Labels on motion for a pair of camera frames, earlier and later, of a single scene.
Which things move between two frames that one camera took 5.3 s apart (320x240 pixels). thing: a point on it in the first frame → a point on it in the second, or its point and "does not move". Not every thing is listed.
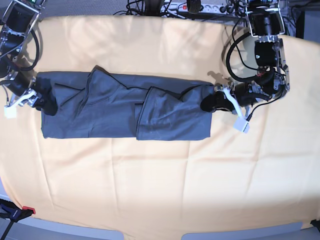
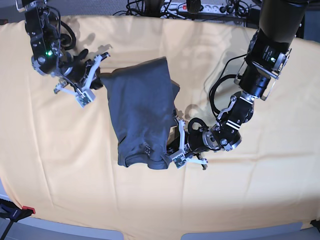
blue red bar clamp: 10,210 does not move
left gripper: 15,94 → 81,72
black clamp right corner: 316,223 does not move
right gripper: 246,94 → 193,139
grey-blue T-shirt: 98,104 → 143,100
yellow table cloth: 267,177 does not move
